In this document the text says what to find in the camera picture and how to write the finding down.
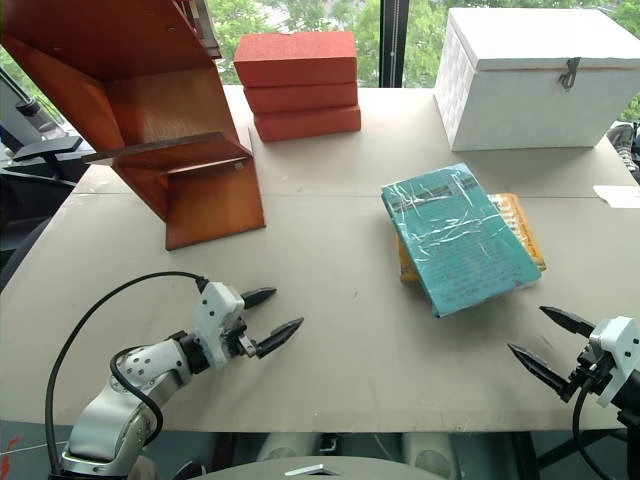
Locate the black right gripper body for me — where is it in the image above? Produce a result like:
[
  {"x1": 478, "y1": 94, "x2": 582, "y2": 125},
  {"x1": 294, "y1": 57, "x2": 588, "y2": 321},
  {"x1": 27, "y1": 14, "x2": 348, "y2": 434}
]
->
[{"x1": 559, "y1": 344, "x2": 615, "y2": 404}]

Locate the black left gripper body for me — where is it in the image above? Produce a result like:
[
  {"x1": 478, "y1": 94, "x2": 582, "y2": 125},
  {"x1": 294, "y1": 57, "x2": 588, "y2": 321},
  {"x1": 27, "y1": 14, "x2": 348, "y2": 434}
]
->
[{"x1": 222, "y1": 321, "x2": 260, "y2": 362}]

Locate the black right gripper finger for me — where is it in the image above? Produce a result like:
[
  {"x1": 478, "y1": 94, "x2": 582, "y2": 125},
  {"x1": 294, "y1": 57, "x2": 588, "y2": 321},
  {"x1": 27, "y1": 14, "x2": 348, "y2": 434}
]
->
[
  {"x1": 539, "y1": 305, "x2": 597, "y2": 338},
  {"x1": 506, "y1": 342, "x2": 572, "y2": 401}
]

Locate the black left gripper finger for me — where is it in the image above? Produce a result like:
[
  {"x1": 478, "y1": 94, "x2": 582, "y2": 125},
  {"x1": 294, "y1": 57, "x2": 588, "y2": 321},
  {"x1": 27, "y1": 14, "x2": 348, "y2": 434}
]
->
[
  {"x1": 241, "y1": 286, "x2": 278, "y2": 311},
  {"x1": 254, "y1": 316, "x2": 305, "y2": 360}
]

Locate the yellow orange book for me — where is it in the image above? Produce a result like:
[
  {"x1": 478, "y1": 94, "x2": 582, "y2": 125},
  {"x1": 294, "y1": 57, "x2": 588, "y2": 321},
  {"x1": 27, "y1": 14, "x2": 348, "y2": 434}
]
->
[{"x1": 394, "y1": 192, "x2": 548, "y2": 287}]

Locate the brown wooden bookshelf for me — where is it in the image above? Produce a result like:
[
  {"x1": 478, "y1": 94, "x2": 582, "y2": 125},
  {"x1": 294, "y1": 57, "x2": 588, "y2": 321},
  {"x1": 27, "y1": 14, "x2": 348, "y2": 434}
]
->
[{"x1": 0, "y1": 0, "x2": 267, "y2": 252}]

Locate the teal wrapped book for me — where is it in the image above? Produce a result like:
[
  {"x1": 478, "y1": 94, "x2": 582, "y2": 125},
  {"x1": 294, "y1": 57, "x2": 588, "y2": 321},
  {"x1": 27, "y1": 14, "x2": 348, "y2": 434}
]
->
[{"x1": 380, "y1": 163, "x2": 543, "y2": 320}]

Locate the white paper sheet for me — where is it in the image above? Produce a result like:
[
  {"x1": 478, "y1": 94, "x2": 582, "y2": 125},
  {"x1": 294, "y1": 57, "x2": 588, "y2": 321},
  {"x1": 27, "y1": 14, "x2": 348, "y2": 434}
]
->
[{"x1": 592, "y1": 184, "x2": 640, "y2": 210}]

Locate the small silver plate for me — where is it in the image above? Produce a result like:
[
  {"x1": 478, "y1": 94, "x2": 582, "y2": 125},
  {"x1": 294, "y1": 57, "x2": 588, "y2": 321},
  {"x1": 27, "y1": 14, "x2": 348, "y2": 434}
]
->
[{"x1": 283, "y1": 463, "x2": 337, "y2": 478}]

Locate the dark patterned object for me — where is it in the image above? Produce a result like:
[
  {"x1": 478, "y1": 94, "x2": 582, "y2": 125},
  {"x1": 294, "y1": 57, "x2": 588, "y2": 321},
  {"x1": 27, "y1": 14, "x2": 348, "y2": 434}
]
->
[{"x1": 606, "y1": 119, "x2": 640, "y2": 177}]

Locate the white lidded box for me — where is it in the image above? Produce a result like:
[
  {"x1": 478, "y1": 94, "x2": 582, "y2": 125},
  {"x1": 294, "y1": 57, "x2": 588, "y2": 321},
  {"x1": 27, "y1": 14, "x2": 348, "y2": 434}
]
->
[{"x1": 433, "y1": 7, "x2": 640, "y2": 153}]

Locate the large red block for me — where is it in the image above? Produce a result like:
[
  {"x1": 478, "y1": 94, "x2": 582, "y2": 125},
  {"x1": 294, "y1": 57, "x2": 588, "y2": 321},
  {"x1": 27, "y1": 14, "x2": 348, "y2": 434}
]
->
[{"x1": 233, "y1": 30, "x2": 359, "y2": 89}]

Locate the grey metal box latch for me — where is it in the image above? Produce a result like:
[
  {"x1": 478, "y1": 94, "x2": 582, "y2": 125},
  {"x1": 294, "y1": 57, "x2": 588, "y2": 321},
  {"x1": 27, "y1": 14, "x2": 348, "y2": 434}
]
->
[{"x1": 559, "y1": 57, "x2": 582, "y2": 92}]

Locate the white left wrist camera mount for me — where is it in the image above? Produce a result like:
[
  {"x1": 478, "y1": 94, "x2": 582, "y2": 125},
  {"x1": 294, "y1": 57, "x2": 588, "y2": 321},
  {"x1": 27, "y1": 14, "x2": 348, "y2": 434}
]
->
[{"x1": 193, "y1": 281, "x2": 247, "y2": 371}]

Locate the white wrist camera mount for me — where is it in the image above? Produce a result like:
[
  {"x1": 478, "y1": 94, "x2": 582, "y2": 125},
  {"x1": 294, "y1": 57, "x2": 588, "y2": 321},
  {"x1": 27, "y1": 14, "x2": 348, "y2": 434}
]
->
[
  {"x1": 588, "y1": 315, "x2": 640, "y2": 408},
  {"x1": 193, "y1": 281, "x2": 247, "y2": 371}
]

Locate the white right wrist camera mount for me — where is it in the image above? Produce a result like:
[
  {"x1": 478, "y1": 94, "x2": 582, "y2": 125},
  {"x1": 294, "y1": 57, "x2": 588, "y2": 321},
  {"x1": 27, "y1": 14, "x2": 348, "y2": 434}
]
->
[{"x1": 588, "y1": 315, "x2": 640, "y2": 408}]

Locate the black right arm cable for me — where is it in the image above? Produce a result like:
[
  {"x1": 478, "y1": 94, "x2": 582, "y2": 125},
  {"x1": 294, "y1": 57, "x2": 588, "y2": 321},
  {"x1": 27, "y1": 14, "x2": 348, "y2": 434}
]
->
[{"x1": 571, "y1": 383, "x2": 609, "y2": 480}]

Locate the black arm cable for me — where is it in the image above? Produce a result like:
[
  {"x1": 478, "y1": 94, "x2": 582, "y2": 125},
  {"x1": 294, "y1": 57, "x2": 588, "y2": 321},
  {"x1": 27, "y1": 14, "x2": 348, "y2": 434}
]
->
[
  {"x1": 571, "y1": 383, "x2": 609, "y2": 480},
  {"x1": 44, "y1": 271, "x2": 209, "y2": 480}
]

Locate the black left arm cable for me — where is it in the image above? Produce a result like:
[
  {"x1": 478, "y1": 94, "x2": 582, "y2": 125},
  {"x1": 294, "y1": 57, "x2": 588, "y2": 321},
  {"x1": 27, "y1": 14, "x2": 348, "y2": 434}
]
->
[{"x1": 44, "y1": 271, "x2": 209, "y2": 480}]

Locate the black window frame post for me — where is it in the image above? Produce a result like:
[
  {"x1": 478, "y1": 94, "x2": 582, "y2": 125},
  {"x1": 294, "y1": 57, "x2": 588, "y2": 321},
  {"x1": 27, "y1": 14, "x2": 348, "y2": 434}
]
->
[{"x1": 379, "y1": 0, "x2": 409, "y2": 89}]

